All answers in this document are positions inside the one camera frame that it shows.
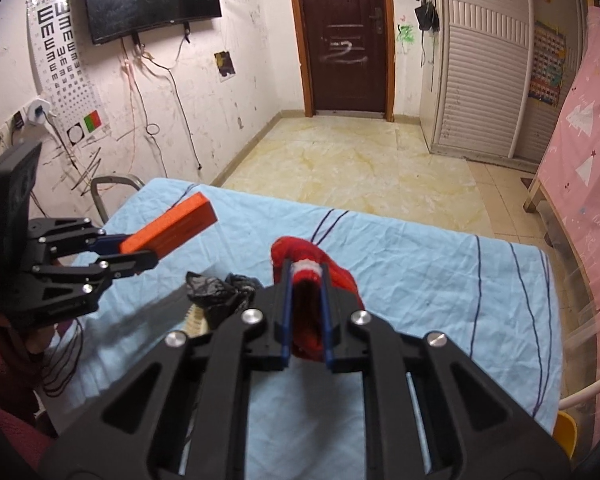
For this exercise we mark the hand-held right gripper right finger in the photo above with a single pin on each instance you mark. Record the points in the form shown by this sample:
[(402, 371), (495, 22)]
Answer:
[(326, 320)]

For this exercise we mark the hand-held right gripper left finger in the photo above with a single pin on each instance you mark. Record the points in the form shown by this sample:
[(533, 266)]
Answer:
[(285, 310)]

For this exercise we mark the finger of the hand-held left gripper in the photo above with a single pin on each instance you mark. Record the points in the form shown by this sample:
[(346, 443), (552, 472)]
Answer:
[(75, 235), (125, 265)]

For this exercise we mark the red knitted sock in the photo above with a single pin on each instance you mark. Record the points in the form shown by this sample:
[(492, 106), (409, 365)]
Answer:
[(342, 280)]

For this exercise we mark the orange cardboard box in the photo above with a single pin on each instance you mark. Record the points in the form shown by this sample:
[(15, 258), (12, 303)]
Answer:
[(175, 225)]

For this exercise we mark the metal chair back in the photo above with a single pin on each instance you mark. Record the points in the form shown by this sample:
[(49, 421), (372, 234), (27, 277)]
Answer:
[(97, 195)]

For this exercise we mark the black plastic bag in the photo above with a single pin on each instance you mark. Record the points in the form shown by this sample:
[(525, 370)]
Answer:
[(215, 292)]

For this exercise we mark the light blue quilted sheet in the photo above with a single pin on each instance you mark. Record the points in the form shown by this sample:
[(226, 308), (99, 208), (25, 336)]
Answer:
[(405, 285)]

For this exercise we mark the yellow spiky brush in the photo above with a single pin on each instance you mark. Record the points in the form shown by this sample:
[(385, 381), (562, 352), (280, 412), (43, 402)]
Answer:
[(196, 322)]

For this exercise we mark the eye chart poster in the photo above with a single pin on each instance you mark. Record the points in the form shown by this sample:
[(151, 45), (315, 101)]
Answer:
[(62, 60)]

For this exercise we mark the yellow stool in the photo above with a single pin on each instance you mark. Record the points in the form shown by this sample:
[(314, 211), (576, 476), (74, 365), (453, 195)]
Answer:
[(565, 432)]

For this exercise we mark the dark brown door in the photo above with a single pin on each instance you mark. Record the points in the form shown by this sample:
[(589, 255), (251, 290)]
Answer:
[(345, 35)]

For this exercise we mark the pink tree-print curtain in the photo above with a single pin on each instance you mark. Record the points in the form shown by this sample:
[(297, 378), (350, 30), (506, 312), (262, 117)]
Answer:
[(585, 185)]

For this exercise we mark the white slatted wardrobe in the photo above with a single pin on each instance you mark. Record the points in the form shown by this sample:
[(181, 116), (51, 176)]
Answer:
[(480, 70)]

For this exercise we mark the colourful chart poster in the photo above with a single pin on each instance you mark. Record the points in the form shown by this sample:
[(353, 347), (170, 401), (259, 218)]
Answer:
[(547, 65)]

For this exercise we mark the white wall socket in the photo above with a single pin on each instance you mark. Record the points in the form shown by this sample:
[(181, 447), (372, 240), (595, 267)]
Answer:
[(37, 112)]

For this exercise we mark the wooden bed frame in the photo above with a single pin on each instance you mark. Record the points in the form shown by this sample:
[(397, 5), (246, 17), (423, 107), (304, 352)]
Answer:
[(532, 195)]

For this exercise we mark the wall-mounted black television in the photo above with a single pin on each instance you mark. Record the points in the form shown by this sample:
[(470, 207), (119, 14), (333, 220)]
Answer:
[(150, 0)]

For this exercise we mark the white metal rail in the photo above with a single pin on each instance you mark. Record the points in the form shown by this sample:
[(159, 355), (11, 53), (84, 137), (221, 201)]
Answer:
[(580, 395)]

